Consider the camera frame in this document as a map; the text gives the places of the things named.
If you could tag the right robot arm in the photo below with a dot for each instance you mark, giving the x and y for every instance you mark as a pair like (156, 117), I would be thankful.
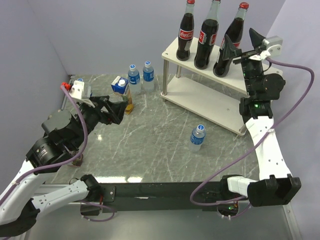
(276, 185)

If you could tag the aluminium rail frame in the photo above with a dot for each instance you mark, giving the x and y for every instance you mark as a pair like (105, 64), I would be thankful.
(152, 145)

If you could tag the black base beam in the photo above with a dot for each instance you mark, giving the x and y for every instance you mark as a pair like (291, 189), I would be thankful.
(144, 196)

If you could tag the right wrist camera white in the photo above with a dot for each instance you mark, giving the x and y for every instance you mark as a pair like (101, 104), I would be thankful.
(270, 47)

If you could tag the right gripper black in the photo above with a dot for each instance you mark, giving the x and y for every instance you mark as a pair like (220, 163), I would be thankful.
(230, 51)

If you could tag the wooden two-tier shelf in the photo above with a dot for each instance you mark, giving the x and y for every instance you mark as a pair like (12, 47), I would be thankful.
(199, 91)

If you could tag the water bottle back left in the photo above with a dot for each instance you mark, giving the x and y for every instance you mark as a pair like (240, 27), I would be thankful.
(135, 84)

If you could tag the water bottle centre right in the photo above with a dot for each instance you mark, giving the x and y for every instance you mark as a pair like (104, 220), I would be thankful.
(197, 137)

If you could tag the water bottle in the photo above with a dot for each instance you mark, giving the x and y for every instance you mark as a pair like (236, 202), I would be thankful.
(135, 84)
(148, 77)
(85, 88)
(197, 137)

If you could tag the blue juice carton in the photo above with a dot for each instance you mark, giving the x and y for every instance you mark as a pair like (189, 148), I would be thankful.
(120, 86)

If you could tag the water bottle back right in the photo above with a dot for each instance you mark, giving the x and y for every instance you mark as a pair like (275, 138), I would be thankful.
(148, 77)

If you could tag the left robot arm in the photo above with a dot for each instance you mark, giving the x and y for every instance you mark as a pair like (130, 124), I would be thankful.
(63, 134)

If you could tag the dark juice carton near left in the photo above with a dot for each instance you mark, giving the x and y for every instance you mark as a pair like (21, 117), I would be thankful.
(78, 161)

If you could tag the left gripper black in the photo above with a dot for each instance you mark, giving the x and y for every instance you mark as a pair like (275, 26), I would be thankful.
(116, 110)

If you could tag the water bottle far left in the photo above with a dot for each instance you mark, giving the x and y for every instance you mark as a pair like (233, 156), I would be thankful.
(85, 88)

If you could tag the cola bottle shelved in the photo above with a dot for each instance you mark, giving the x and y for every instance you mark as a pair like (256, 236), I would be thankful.
(207, 36)
(235, 33)
(186, 32)

